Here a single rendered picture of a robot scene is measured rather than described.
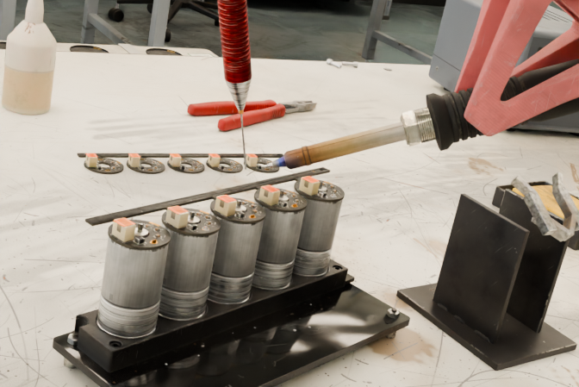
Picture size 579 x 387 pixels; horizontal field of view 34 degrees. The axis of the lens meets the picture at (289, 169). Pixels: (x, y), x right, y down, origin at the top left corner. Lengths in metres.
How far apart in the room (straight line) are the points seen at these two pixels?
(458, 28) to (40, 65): 0.43
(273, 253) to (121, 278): 0.09
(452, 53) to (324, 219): 0.51
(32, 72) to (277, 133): 0.19
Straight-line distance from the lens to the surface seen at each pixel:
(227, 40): 0.37
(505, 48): 0.39
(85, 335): 0.40
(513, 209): 0.51
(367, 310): 0.47
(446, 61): 0.95
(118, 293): 0.39
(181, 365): 0.40
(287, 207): 0.44
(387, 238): 0.59
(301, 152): 0.41
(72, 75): 0.80
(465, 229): 0.49
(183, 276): 0.40
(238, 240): 0.42
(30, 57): 0.68
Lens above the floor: 0.98
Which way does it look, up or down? 20 degrees down
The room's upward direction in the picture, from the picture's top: 11 degrees clockwise
